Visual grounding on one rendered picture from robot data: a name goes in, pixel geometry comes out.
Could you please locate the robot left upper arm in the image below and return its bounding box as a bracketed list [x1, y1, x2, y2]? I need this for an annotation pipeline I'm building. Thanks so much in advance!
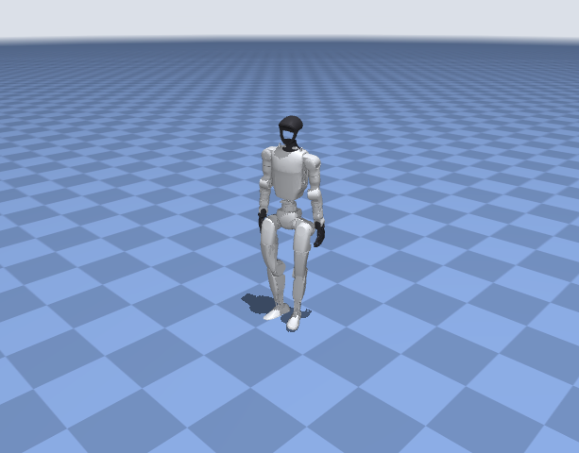
[303, 153, 321, 200]

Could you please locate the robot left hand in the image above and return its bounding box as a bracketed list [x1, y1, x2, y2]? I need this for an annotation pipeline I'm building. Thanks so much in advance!
[314, 221, 325, 247]

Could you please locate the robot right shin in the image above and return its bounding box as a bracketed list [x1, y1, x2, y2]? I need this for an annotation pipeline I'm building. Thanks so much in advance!
[267, 268, 285, 309]

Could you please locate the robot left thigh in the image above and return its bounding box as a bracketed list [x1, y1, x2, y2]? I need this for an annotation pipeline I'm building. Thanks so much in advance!
[292, 217, 315, 278]

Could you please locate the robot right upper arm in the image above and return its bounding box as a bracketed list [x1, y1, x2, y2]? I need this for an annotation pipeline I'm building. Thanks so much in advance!
[260, 146, 276, 189]

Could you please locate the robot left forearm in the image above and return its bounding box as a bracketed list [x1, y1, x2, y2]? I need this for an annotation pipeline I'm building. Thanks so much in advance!
[311, 190, 325, 226]

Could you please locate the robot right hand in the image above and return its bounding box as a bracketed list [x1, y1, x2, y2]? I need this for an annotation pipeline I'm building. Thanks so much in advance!
[258, 209, 266, 232]

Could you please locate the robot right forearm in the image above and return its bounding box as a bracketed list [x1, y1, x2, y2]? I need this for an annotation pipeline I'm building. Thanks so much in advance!
[259, 183, 271, 214]

